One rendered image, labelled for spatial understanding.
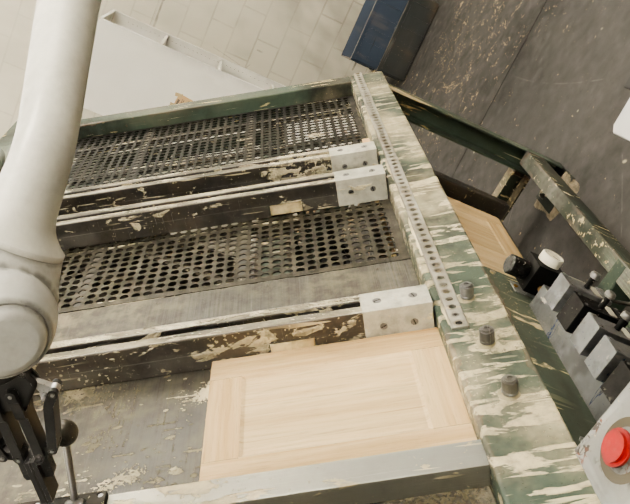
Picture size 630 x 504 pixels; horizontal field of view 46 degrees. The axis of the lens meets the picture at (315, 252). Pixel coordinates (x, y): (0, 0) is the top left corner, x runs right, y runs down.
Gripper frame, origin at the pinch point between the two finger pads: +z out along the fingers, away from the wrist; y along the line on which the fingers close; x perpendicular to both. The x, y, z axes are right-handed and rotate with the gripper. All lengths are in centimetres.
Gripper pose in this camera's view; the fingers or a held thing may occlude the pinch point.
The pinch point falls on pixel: (41, 475)
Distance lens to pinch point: 104.2
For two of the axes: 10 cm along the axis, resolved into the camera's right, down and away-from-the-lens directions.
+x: -0.6, -4.7, 8.8
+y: 9.9, -1.5, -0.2
